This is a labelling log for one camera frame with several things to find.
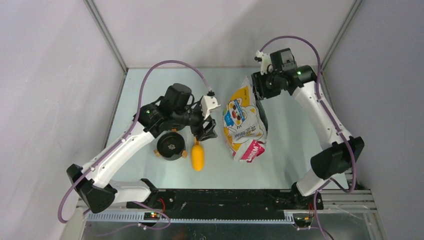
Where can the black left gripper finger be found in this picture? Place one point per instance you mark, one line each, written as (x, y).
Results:
(203, 135)
(209, 124)

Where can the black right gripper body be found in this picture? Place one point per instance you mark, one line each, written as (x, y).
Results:
(270, 84)

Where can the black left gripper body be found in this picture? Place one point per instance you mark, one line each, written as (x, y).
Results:
(189, 116)

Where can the yellow plastic food scoop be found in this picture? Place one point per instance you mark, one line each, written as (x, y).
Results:
(197, 156)

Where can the cat food bag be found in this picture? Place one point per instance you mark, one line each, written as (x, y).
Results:
(245, 125)

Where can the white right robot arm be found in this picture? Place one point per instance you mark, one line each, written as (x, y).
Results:
(339, 148)

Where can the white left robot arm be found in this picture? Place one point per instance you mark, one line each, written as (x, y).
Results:
(93, 181)

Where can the black bowl wooden feet far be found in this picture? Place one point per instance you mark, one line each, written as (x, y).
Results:
(175, 126)

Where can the black bowl wooden feet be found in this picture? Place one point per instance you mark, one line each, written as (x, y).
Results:
(171, 146)
(175, 126)

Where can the black bowl wooden feet near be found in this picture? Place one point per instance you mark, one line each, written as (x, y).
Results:
(171, 146)

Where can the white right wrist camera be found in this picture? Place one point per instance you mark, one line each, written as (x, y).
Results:
(265, 62)

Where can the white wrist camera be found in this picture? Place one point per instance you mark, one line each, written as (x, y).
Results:
(265, 62)
(208, 104)

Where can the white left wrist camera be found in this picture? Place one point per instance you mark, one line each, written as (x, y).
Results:
(208, 104)

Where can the aluminium frame post right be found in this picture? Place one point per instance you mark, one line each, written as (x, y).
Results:
(352, 12)

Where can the aluminium frame post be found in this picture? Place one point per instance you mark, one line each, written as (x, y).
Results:
(106, 34)
(352, 12)

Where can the aluminium frame post left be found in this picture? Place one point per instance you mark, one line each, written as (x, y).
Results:
(106, 34)

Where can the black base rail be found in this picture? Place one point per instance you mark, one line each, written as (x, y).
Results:
(230, 203)

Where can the white slotted cable duct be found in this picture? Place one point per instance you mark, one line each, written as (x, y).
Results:
(146, 217)

